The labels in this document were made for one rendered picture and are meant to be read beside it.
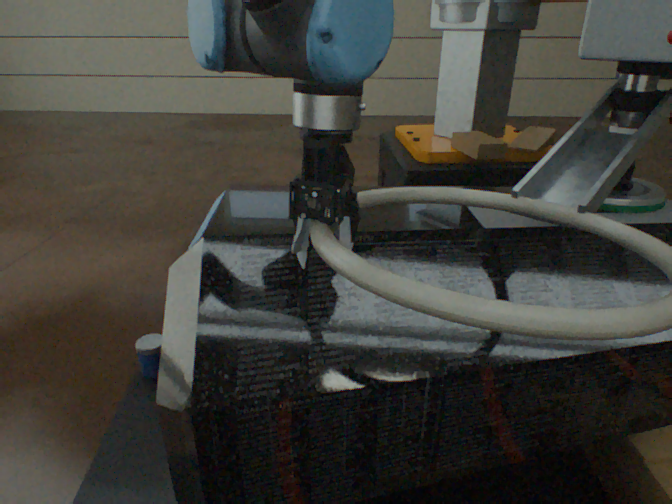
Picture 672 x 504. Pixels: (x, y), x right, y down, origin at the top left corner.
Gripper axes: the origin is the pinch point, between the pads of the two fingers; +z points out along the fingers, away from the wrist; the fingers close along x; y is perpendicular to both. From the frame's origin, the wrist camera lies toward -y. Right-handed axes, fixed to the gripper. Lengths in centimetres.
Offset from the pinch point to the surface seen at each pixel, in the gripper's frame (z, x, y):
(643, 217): -1, 59, -43
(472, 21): -41, 21, -113
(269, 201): 2.8, -21.3, -35.9
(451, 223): 1.5, 19.9, -31.1
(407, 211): 1.5, 10.6, -36.2
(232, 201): 3.2, -29.6, -34.0
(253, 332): 18.1, -13.4, -4.7
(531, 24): -42, 41, -125
